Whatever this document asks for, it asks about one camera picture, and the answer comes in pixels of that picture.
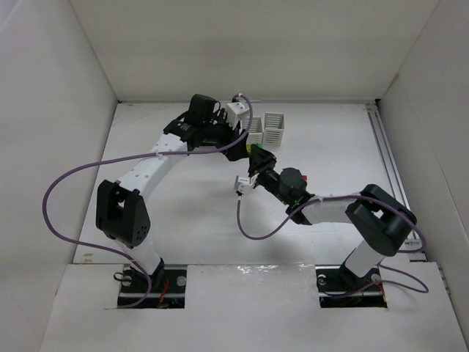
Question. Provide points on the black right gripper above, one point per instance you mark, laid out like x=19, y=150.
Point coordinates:
x=261, y=166

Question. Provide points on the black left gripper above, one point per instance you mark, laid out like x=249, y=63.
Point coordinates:
x=227, y=136

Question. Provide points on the green lime lego stack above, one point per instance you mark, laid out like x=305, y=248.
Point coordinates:
x=251, y=147

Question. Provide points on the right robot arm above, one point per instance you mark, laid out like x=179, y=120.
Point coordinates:
x=382, y=221

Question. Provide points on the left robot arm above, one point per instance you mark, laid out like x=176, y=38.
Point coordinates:
x=121, y=211

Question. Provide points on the white slotted bin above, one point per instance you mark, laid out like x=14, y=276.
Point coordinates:
x=255, y=132
x=274, y=124

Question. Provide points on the white slotted bin far right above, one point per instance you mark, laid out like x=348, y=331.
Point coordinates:
x=274, y=124

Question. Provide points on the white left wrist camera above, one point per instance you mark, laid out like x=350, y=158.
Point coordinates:
x=234, y=111

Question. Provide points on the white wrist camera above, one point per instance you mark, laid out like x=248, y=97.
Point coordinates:
x=234, y=111
x=244, y=185

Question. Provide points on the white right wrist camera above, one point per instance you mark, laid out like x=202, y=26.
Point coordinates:
x=244, y=185

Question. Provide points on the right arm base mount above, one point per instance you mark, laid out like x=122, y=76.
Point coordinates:
x=338, y=289

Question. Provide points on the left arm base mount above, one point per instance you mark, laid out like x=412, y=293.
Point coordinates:
x=167, y=293

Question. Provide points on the aluminium rail right side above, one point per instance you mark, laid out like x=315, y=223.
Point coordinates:
x=397, y=189

